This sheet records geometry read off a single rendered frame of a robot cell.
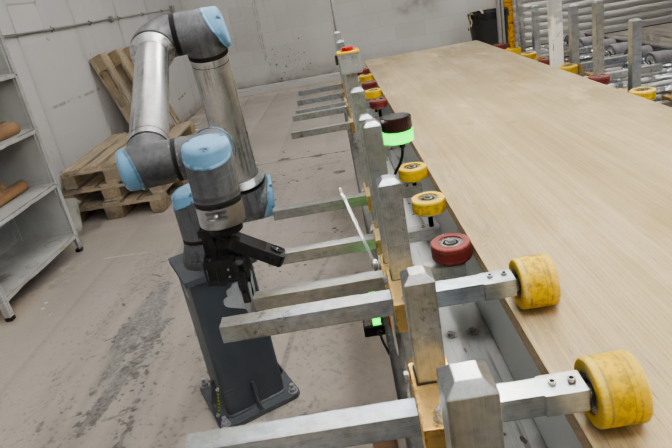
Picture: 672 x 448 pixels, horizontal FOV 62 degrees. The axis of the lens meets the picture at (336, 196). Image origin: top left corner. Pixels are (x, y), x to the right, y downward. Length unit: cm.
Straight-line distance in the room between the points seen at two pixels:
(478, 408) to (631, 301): 61
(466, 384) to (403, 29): 875
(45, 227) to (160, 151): 326
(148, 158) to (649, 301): 91
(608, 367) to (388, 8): 849
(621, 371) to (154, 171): 87
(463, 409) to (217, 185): 74
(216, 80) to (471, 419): 141
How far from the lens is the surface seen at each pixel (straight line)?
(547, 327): 91
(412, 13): 906
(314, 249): 139
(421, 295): 64
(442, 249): 112
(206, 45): 165
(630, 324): 92
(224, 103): 172
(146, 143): 121
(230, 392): 219
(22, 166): 430
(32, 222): 443
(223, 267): 112
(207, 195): 106
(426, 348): 68
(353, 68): 180
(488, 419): 41
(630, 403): 72
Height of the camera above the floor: 142
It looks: 20 degrees down
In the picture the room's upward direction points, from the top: 11 degrees counter-clockwise
